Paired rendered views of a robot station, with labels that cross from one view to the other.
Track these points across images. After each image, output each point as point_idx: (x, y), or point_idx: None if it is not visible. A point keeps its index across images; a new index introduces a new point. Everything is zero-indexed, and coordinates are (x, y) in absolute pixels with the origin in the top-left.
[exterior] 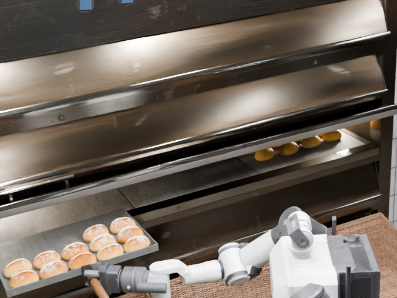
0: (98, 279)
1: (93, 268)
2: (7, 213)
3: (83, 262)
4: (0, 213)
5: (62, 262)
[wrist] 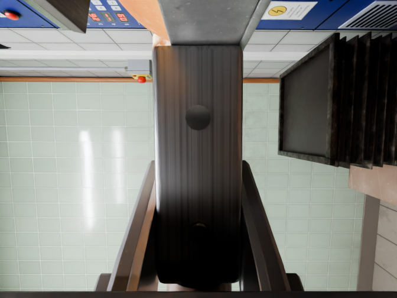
0: (192, 287)
1: (219, 26)
2: (41, 2)
3: (155, 28)
4: (47, 10)
5: (159, 41)
